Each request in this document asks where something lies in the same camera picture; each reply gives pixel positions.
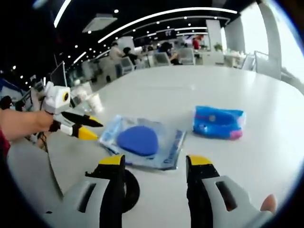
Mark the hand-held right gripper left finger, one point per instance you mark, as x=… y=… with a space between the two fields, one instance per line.
x=111 y=194

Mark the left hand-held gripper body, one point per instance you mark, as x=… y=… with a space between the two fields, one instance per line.
x=55 y=99

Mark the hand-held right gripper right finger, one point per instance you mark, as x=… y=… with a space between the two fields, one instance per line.
x=197 y=194

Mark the white paper cup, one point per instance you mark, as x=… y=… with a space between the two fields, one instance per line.
x=96 y=103

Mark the light blue plastic packet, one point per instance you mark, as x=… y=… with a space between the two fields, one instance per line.
x=110 y=133

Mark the blue round pad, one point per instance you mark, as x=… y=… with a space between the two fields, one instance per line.
x=137 y=141

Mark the clear plastic pouch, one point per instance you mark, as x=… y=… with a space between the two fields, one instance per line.
x=173 y=147

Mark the blue tissue packet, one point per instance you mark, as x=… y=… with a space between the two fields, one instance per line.
x=218 y=123

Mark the group of ceiling spotlights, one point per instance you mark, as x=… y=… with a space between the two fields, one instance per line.
x=116 y=11

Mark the person's right hand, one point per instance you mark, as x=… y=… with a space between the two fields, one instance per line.
x=269 y=203

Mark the dark computer monitor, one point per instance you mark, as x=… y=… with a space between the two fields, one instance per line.
x=58 y=74

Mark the white mesh office chair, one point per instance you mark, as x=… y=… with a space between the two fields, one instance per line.
x=31 y=171

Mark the white grey office chair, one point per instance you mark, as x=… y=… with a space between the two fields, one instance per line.
x=187 y=56
x=127 y=64
x=261 y=61
x=248 y=62
x=161 y=59

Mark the ceiling air conditioner vent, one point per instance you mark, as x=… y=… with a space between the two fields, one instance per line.
x=99 y=22

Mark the green potted plant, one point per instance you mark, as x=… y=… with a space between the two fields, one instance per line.
x=218 y=47

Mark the long curved ceiling light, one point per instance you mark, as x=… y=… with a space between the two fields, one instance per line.
x=190 y=9

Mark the blue white wall banner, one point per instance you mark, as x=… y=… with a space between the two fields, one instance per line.
x=9 y=85

